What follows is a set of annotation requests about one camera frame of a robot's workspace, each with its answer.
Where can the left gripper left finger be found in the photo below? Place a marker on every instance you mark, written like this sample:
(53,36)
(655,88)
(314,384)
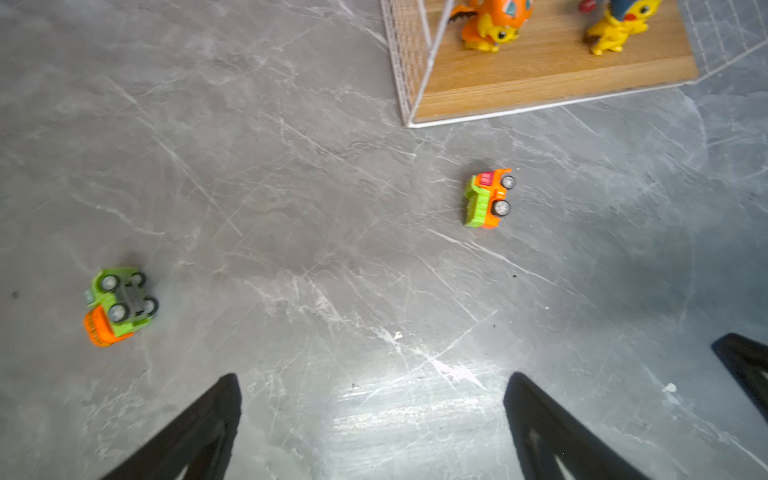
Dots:
(197,444)

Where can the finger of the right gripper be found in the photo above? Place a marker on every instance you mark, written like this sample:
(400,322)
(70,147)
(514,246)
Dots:
(746,361)

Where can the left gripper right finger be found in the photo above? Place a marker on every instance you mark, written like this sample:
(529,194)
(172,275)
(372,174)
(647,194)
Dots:
(549,441)

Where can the grey hooded pikachu figure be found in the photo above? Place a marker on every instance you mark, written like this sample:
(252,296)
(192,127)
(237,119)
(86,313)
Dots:
(620,21)

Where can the orange pikachu figure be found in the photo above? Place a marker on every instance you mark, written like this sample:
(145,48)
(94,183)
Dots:
(491,23)

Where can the white wire wooden shelf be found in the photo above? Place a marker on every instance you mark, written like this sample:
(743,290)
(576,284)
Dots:
(440,81)

